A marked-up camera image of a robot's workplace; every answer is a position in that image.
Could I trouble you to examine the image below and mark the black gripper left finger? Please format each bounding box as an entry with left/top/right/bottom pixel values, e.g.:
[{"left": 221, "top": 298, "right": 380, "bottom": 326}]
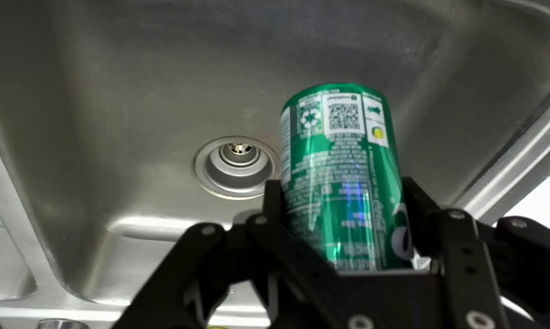
[{"left": 112, "top": 179, "right": 349, "bottom": 329}]

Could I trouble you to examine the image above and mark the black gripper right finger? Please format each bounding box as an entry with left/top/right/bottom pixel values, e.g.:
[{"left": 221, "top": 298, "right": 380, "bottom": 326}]
[{"left": 401, "top": 176, "right": 550, "bottom": 329}]

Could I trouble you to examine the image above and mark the green soda can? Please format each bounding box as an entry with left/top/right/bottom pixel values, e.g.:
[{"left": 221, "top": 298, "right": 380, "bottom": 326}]
[{"left": 278, "top": 81, "right": 413, "bottom": 276}]

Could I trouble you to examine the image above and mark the steel double sink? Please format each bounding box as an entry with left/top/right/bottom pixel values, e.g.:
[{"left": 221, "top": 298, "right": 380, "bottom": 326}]
[{"left": 0, "top": 0, "right": 550, "bottom": 322}]

